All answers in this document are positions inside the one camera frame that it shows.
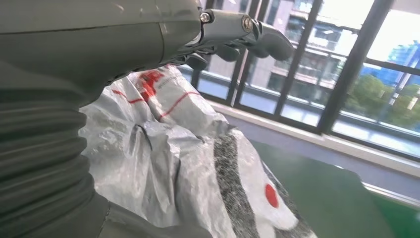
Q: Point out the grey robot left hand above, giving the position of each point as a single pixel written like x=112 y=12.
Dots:
x=98 y=36

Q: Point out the grey courier bag red lines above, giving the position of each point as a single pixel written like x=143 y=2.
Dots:
x=170 y=164

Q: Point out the green conveyor belt machine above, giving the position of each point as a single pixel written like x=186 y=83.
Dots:
x=393 y=196

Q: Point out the building outside window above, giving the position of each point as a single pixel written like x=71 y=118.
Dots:
x=321 y=42

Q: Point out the white window sill ledge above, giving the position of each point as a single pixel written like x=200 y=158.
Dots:
x=328 y=143

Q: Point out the green tree outside window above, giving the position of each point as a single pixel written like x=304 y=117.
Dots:
x=374 y=95

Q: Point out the black window frame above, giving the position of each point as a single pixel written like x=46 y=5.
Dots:
x=352 y=65

